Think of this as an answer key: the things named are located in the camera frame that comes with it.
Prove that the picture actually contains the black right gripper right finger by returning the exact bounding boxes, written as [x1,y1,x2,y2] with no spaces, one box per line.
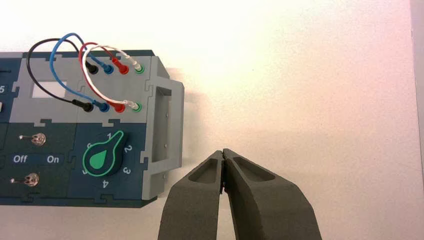
[222,148,323,240]

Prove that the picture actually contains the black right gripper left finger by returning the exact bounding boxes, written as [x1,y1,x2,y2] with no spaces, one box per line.
[157,149,224,240]

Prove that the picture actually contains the green rotary selector knob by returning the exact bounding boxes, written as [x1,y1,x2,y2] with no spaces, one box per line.
[82,130,129,178]

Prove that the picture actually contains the teal and grey control box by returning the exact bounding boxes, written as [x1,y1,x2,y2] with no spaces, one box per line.
[0,49,185,209]

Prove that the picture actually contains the red patch cable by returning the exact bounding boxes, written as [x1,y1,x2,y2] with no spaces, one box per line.
[78,42,130,114]

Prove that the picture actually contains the metal toggle switch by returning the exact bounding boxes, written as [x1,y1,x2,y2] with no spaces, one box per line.
[19,132,46,147]
[9,172,40,188]

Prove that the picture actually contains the white patch cable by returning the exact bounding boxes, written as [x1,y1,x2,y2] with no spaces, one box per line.
[81,45,143,112]

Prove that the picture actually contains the blue patch cable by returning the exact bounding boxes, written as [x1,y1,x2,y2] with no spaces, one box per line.
[49,32,115,113]

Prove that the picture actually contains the black patch cable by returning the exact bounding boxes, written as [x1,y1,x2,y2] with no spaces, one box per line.
[26,38,100,113]

